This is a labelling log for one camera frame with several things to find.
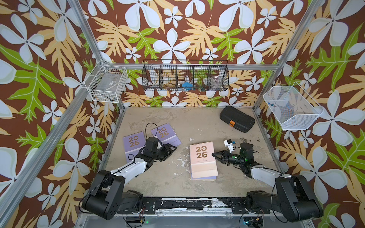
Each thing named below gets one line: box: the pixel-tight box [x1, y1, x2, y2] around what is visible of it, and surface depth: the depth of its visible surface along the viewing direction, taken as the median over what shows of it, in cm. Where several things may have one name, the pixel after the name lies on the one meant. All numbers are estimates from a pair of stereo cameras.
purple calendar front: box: [190, 171, 218, 181], surface depth 82 cm
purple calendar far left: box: [123, 131, 146, 163], surface depth 100 cm
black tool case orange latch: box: [219, 105, 256, 133], surface depth 107 cm
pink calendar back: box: [190, 141, 219, 179], surface depth 85 cm
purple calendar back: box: [150, 122, 182, 148], surface depth 104 cm
